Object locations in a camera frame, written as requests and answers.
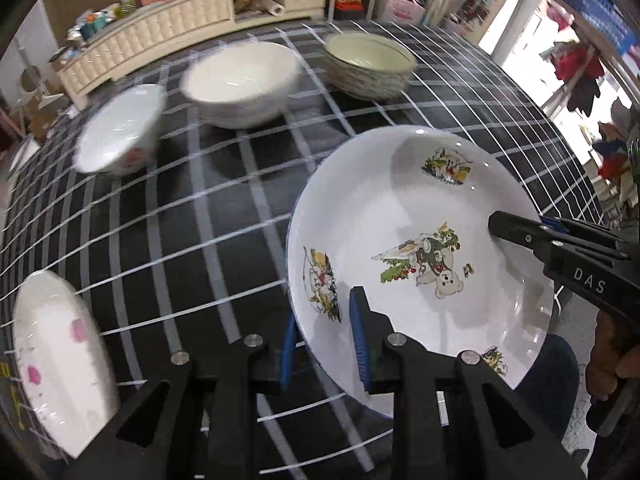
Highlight white plate pink flowers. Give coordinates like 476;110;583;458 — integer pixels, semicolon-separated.
12;270;119;458

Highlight white bowl grey marbled outside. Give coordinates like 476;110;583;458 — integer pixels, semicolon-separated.
180;41;303;130

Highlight white paper roll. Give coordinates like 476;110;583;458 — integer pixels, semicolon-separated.
260;0;286;18

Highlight cream tufted TV cabinet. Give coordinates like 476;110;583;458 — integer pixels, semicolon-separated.
55;0;326;110

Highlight white bowl red seal pattern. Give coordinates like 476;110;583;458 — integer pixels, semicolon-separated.
73;84;167;177

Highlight green patterned bowl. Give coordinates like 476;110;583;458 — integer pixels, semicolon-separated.
323;32;418;101

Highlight pink gift bag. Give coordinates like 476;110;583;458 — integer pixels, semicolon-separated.
385;0;426;25

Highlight white plate cartoon bear print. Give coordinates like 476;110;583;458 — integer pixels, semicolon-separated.
286;126;553;417

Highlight black white grid tablecloth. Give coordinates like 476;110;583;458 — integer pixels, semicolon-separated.
1;22;603;479

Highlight person's right hand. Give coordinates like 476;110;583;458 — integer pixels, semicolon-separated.
585;310;640;401

